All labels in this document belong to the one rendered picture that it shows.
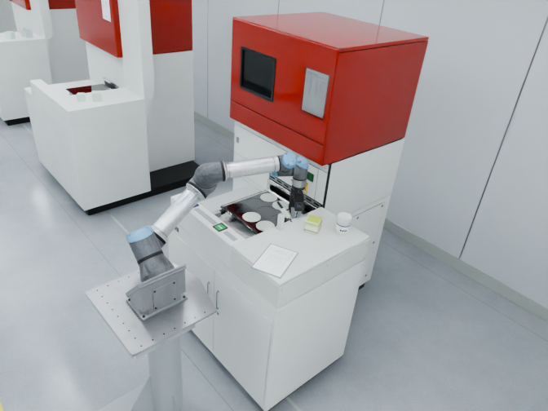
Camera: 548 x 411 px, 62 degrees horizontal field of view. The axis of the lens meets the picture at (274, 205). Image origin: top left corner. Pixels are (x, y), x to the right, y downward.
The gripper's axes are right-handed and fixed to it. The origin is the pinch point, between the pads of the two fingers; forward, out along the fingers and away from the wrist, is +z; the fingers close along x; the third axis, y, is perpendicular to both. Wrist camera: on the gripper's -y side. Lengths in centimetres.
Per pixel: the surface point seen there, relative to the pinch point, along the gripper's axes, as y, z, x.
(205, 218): -9.3, -4.4, 47.8
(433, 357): -17, 91, -97
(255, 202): 18.1, 1.4, 21.1
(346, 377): -32, 91, -37
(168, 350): -60, 36, 62
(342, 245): -30.6, -5.2, -19.4
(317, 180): 10.2, -18.8, -11.5
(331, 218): -6.8, -5.2, -18.2
